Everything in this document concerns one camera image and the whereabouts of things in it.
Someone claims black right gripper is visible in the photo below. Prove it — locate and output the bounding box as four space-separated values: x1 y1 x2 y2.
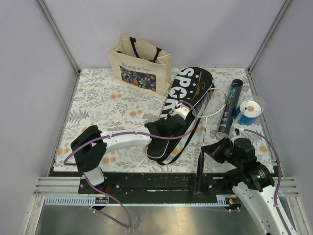
201 136 243 168

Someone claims black shuttlecock tube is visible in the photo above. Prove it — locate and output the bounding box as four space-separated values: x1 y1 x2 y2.
216 79 243 139

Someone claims black sport racket cover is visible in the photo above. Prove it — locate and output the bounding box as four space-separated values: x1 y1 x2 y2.
144 66 214 165

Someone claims white racket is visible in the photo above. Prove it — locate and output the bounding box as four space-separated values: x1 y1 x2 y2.
193 88 227 196

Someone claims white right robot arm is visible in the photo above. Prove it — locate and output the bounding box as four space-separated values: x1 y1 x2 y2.
201 137 297 235

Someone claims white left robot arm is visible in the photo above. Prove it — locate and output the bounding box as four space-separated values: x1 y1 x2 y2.
70 114 190 193

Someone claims white blue tape roll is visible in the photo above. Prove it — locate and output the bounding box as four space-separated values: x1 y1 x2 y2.
234 100 263 126

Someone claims clear plastic tube lid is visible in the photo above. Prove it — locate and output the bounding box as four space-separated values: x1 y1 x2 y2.
254 96 267 115

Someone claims beige floral tote bag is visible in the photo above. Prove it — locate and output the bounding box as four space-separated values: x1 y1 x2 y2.
108 35 172 98

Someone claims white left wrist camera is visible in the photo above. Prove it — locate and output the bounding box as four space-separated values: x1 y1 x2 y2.
170 103 190 119

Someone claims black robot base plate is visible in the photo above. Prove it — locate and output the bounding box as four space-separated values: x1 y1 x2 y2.
78 171 252 203

